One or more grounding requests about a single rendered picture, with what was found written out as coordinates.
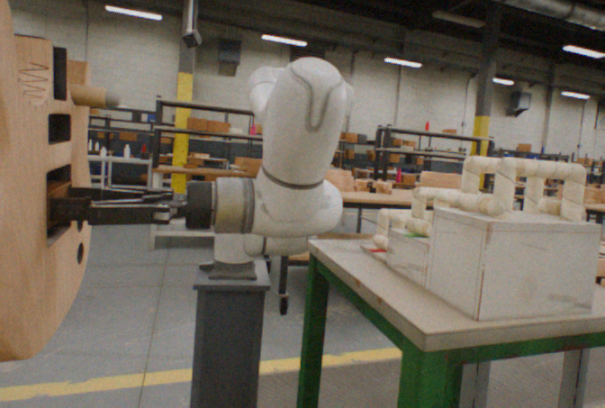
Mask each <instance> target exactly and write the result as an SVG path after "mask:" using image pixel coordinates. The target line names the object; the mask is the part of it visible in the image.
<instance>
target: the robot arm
mask: <svg viewBox="0 0 605 408"><path fill-rule="evenodd" d="M246 95H247V100H248V104H250V107H251V110H252V111H253V113H254V114H255V116H256V117H257V122H258V123H259V125H260V126H261V127H263V133H261V137H263V140H264V143H263V151H264V154H263V162H262V166H260V170H259V171H258V174H257V178H227V177H218V178H217V179H216V181H215V185H213V184H212V181H189V182H188V184H187V194H180V193H175V189H174V188H141V187H122V186H110V187H109V188H103V189H102V188H96V187H69V188H68V197H50V220H51V221H87V224H88V226H104V225H105V224H129V225H146V223H153V225H163V226H167V225H169V220H173V218H181V217H185V218H186V220H185V227H186V228H187V229H188V230H210V226H213V231H214V232H215V244H214V250H215V257H214V260H213V261H206V262H201V264H200V270H204V271H210V273H209V274H208V279H209V280H219V279H222V280H251V281H256V280H257V274H256V271H255V267H256V262H254V256H258V255H270V256H294V255H300V254H303V253H306V252H308V250H307V249H306V246H307V240H317V237H318V234H322V233H324V232H328V231H331V230H333V229H334V228H335V227H336V226H337V223H338V222H339V218H341V214H342V208H343V201H342V195H341V194H340V193H339V191H338V189H337V188H336V187H335V186H334V185H332V184H331V182H329V181H326V180H325V179H324V177H325V175H326V171H327V168H329V166H330V164H331V162H332V159H333V156H334V153H335V151H336V148H337V144H338V141H339V135H341V131H342V127H343V123H344V118H345V117H346V116H348V115H349V113H350V112H351V110H352V106H354V102H355V93H354V89H352V87H351V86H350V85H349V84H347V83H346V81H345V80H344V78H343V77H342V76H341V75H340V74H339V73H338V71H337V69H336V68H335V67H334V66H332V65H331V64H330V63H329V62H326V61H324V60H321V59H313V58H305V59H298V60H296V61H294V62H292V63H290V64H289V65H287V66H286V67H285V68H272V67H268V66H265V67H260V68H257V70H256V71H254V72H253V74H252V75H251V76H250V77H249V78H248V82H247V89H246ZM98 211H99V215H98Z"/></svg>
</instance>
